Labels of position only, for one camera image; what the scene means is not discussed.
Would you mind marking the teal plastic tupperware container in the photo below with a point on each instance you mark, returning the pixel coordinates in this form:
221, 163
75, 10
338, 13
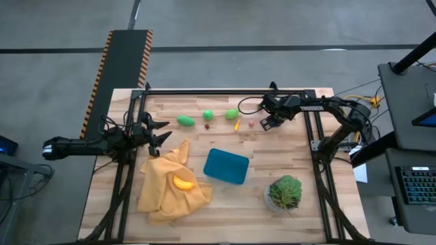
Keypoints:
226, 166

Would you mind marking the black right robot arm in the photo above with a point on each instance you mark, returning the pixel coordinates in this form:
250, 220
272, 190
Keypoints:
340, 105

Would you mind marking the grey desk with pole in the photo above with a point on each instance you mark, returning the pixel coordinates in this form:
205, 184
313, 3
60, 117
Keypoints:
405, 102

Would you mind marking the black aluminium table frame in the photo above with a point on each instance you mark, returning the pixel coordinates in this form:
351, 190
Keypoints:
221, 92

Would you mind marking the long green toy vegetable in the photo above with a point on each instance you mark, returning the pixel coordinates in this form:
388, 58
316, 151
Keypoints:
185, 120

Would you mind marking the dark device with blue light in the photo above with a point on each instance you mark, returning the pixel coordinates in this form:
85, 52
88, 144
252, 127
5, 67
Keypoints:
7, 146

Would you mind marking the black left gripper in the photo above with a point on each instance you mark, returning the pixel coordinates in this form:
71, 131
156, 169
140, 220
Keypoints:
143, 136

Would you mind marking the white paper sheet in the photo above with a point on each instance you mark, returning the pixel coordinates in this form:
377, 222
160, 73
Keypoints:
361, 173

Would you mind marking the black vertical pole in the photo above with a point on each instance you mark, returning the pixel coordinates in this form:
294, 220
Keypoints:
412, 54

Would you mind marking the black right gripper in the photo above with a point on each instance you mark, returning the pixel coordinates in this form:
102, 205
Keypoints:
280, 114

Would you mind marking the tablet with blue screen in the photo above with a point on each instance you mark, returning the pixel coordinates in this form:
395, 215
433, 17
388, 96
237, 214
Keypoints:
427, 119

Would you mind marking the grey desk with keyboard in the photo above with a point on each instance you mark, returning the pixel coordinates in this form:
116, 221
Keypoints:
415, 217

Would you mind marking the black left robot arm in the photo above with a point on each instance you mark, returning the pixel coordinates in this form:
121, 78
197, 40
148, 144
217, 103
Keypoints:
75, 148

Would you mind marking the pink toy fruit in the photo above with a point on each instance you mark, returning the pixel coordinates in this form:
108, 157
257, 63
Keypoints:
251, 124

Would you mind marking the yellow toy banana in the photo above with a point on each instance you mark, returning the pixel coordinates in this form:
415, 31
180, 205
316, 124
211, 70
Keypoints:
182, 185

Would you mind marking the black mat with hazard stripes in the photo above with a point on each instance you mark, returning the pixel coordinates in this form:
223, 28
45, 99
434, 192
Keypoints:
119, 68

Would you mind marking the grey metal stand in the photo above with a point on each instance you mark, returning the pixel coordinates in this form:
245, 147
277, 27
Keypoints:
20, 166

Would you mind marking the round green toy fruit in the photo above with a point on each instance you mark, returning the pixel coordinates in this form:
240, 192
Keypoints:
208, 115

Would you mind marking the black diagonal support beam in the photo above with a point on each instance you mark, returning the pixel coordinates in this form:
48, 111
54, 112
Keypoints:
369, 149

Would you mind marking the succulent in white patterned pot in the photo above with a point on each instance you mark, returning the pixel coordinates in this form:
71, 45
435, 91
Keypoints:
286, 192

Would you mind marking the black backlit keyboard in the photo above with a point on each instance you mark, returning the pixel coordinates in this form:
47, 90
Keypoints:
419, 185

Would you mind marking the yellow orange waffle cloth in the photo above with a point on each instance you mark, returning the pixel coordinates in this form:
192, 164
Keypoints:
160, 197

